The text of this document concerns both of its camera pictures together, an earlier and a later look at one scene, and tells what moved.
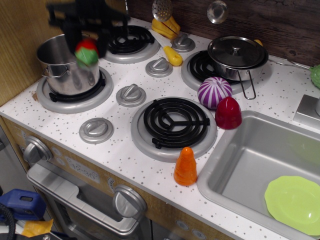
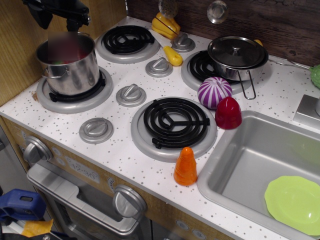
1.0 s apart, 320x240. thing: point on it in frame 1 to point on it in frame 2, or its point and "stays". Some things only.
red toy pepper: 86,53 to 82,53
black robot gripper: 85,16 to 74,9
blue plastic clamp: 26,205 stays
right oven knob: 128,202 stays
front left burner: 91,100 stays
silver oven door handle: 65,190 stays
